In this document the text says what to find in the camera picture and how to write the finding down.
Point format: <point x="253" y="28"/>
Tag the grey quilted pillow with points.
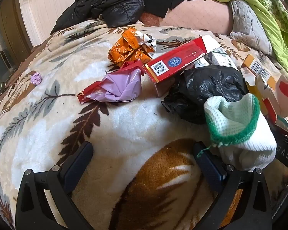
<point x="247" y="21"/>

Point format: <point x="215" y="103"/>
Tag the orange wrapper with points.
<point x="124" y="52"/>

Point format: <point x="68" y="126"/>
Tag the white grey small box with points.
<point x="220" y="58"/>

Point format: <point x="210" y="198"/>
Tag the white sock with green cuff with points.
<point x="230" y="117"/>

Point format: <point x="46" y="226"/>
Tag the red plastic wrapper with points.
<point x="91" y="87"/>

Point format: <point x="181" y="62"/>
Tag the purple plastic bag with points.
<point x="124" y="86"/>

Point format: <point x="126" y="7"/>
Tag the green blanket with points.
<point x="254" y="2"/>

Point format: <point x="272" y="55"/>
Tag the leaf printed blanket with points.
<point x="124" y="129"/>

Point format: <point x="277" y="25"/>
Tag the open white orange carton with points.
<point x="264" y="88"/>

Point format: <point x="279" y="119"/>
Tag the purple paper ball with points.
<point x="36" y="78"/>

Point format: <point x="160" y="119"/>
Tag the brown pink sofa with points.
<point x="199" y="14"/>

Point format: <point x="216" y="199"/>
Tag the crumpled silver paper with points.
<point x="146" y="39"/>

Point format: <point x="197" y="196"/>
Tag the black plastic bag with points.
<point x="206" y="83"/>

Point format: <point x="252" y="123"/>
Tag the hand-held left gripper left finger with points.
<point x="78" y="165"/>

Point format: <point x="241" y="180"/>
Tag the red carton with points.
<point x="180" y="60"/>

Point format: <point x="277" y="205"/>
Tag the black puffer jacket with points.
<point x="105" y="2"/>

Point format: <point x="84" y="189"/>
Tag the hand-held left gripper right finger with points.
<point x="210" y="170"/>

